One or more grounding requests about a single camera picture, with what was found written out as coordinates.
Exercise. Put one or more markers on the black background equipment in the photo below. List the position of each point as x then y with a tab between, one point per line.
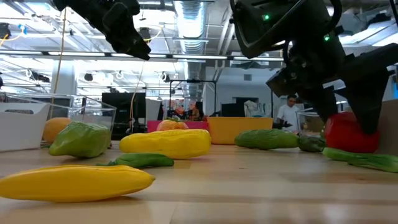
280	125

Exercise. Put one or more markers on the green toy chili pepper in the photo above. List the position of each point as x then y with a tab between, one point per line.
143	160

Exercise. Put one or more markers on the green toy bok choy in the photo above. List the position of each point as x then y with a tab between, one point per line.
373	160

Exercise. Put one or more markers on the yellow plastic basket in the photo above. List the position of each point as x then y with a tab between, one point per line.
239	129

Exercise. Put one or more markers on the silver spiral ventilation duct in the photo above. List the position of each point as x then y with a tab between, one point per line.
190	25

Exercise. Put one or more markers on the black monitor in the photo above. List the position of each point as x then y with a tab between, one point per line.
233	107

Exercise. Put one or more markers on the yellow squash toy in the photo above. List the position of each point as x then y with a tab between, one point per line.
168	144
74	183

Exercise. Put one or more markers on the person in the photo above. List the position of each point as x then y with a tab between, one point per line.
289	115
195	113

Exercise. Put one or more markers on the white bag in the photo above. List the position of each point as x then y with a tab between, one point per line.
253	109

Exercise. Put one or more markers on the light green toy cucumber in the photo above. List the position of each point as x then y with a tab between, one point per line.
265	139

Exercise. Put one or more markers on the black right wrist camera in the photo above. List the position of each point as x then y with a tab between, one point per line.
280	82

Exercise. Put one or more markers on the black overhead camera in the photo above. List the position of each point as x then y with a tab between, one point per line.
145	33

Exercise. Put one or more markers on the white floral curtain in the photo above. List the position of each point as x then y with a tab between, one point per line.
178	107

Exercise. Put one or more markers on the green toy bell pepper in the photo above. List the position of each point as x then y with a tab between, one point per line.
81	140

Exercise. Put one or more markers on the pink plastic basket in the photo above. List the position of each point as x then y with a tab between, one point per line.
199	125

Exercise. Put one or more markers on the orange toy fruit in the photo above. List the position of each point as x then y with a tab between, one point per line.
171	125
53	129

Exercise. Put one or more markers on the black cabinet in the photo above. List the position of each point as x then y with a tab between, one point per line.
124	109

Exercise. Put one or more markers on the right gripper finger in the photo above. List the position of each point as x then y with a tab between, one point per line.
320	102
367	93

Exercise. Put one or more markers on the clear plastic bin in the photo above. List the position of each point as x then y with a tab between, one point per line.
93	118
311	123

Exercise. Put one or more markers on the dark green toy cucumber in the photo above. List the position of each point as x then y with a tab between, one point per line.
311	143

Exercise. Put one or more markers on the black round dome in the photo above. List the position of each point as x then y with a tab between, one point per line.
88	77

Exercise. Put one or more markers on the overhead light bar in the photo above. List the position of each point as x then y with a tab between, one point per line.
77	53

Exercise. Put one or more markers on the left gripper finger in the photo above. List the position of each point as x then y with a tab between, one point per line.
119	37
129	25

